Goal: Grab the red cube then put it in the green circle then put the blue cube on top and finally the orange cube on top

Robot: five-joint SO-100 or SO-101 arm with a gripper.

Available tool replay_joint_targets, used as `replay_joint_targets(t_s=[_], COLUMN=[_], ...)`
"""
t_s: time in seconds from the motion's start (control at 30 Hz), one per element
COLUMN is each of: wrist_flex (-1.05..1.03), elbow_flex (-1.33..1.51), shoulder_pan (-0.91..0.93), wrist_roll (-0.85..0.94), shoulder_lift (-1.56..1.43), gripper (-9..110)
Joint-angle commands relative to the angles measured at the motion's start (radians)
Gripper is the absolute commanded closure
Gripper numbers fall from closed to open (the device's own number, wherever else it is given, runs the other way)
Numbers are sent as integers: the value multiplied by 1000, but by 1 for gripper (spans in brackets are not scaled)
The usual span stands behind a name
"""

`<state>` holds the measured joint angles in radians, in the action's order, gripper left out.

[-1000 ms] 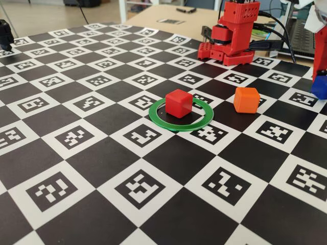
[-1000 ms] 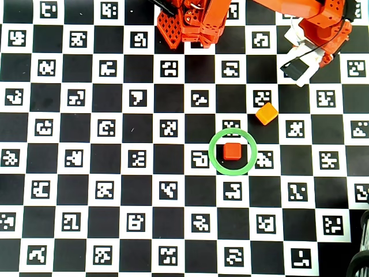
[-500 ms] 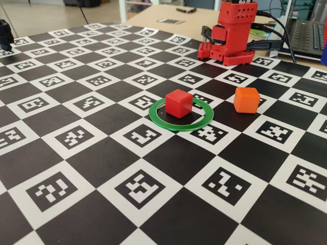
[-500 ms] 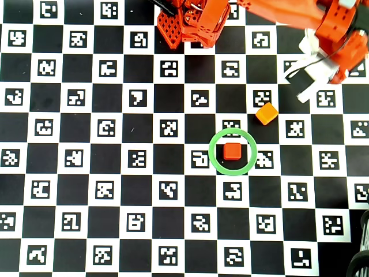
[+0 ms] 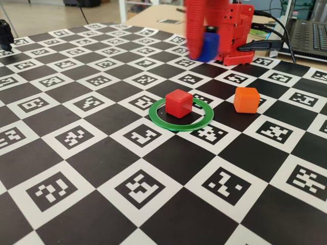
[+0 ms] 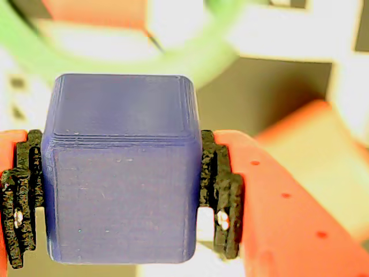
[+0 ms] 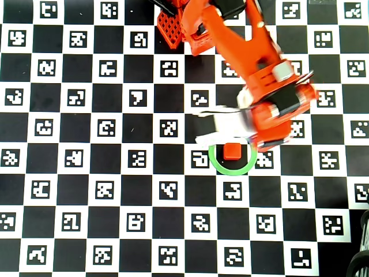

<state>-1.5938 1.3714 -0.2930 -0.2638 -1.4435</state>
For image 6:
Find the red gripper finger with black pad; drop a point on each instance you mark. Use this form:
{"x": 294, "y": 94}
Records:
{"x": 288, "y": 225}
{"x": 20, "y": 179}

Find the orange cube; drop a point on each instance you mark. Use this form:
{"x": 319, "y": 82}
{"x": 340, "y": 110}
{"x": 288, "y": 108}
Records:
{"x": 317, "y": 150}

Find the blue cube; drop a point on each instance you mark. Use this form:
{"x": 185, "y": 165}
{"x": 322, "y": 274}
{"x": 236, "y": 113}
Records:
{"x": 121, "y": 173}

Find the red cube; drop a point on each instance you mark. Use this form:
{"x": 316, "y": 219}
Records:
{"x": 95, "y": 14}

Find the black white marker checkerboard mat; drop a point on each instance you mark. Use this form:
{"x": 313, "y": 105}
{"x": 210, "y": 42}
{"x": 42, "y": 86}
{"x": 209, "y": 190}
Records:
{"x": 282, "y": 31}

